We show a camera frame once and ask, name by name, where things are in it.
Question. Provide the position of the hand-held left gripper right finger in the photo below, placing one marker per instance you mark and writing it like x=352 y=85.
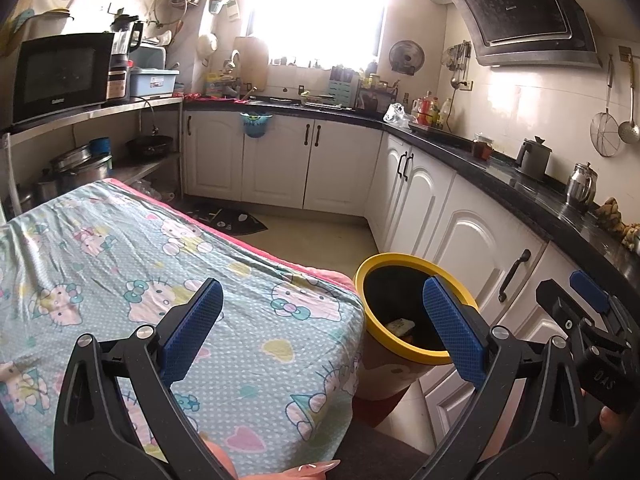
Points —
x=452 y=330

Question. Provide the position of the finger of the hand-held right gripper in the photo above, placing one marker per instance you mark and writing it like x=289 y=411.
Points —
x=562 y=305
x=590 y=290

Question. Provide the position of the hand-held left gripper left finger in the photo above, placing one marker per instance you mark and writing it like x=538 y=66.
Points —
x=192 y=330

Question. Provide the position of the pale wrapper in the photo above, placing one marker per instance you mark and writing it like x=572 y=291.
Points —
x=400 y=326

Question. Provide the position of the yellow rimmed trash bin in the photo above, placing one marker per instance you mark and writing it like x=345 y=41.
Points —
x=395 y=290

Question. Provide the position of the person's right hand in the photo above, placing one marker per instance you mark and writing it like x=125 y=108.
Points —
x=612 y=417

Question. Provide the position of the person's left hand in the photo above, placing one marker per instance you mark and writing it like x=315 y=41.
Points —
x=227 y=466

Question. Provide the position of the ginger root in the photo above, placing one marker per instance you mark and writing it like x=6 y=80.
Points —
x=612 y=212

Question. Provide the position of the shiny steel teapot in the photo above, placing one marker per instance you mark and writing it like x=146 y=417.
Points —
x=581 y=187

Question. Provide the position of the cartoon cat printed bedsheet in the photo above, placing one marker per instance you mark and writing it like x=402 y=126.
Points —
x=125 y=240

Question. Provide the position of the black floor mat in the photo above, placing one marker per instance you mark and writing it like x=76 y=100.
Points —
x=230 y=220

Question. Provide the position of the grey steel pitcher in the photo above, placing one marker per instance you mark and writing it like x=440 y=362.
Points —
x=534 y=160

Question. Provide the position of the black kitchen countertop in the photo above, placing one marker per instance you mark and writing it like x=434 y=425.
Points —
x=500 y=165

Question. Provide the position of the steel ladle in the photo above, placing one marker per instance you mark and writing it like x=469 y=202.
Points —
x=629 y=130

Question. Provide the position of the small glass jar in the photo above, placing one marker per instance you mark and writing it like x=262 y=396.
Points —
x=483 y=147

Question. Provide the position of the white kitchen cabinets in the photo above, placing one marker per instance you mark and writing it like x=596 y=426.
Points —
x=275 y=165

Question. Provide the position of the black wok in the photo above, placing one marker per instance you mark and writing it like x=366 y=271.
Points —
x=149 y=144

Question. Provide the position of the large steel pot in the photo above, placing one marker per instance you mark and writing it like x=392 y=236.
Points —
x=82 y=170

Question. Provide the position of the small steel pot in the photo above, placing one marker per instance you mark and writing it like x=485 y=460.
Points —
x=47 y=187

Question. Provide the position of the blue tin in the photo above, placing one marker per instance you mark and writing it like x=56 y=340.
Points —
x=100 y=146

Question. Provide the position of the blue hanging basket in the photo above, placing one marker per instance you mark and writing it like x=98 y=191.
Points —
x=256 y=127

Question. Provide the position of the yellow oil bottle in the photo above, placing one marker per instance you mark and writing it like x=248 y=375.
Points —
x=446 y=114

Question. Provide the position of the clear plastic bag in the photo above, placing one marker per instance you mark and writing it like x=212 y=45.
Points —
x=400 y=115

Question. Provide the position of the red condiment bottle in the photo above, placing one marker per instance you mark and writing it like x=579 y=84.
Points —
x=426 y=110

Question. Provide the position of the steel shelf rack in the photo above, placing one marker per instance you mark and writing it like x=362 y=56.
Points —
x=125 y=109

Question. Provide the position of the red cloth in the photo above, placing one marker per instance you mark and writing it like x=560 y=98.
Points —
x=215 y=98

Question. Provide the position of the black spice rack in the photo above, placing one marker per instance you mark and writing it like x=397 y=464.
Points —
x=377 y=96

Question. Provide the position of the blue plastic dish box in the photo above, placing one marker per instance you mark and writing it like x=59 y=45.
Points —
x=152 y=82

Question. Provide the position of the hanging kitchen utensils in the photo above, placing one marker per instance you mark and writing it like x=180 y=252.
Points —
x=457 y=60

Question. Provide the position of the green knife organiser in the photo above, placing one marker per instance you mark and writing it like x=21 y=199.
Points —
x=342 y=85

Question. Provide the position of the steel faucet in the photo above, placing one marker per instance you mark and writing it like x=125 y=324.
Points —
x=231 y=60

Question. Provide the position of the wooden cutting board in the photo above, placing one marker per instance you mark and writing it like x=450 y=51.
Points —
x=252 y=62

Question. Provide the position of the white round plastic scoop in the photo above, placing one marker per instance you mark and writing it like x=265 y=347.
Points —
x=207 y=45

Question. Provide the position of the black microwave oven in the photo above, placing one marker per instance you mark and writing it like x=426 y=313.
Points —
x=60 y=75

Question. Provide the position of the black range hood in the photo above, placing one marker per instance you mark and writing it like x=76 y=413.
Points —
x=520 y=10

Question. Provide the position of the blender with dark jar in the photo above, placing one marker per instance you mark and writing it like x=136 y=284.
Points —
x=122 y=40

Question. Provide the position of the bright window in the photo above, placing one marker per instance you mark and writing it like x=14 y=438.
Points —
x=320 y=5

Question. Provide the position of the wall socket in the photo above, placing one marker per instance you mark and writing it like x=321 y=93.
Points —
x=465 y=85

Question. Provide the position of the small round wall fan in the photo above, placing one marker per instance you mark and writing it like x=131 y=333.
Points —
x=406 y=56

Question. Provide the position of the teal wall holder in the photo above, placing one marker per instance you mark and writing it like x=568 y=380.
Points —
x=222 y=5

